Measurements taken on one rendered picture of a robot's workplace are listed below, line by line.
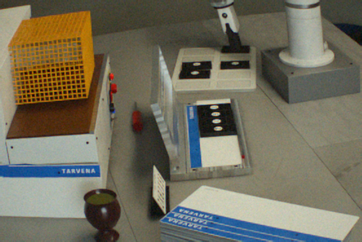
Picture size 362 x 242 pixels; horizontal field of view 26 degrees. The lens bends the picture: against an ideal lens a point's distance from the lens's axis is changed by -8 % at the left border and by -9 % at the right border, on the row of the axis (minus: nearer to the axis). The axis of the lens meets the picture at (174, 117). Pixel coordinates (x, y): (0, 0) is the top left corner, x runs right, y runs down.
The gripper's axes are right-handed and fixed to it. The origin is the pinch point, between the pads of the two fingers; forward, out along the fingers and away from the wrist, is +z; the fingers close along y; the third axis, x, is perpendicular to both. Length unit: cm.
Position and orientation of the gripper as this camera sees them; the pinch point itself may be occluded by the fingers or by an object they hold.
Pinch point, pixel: (235, 44)
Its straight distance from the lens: 292.1
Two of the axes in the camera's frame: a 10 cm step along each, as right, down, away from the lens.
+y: 1.5, -4.1, 9.0
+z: 2.8, 8.9, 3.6
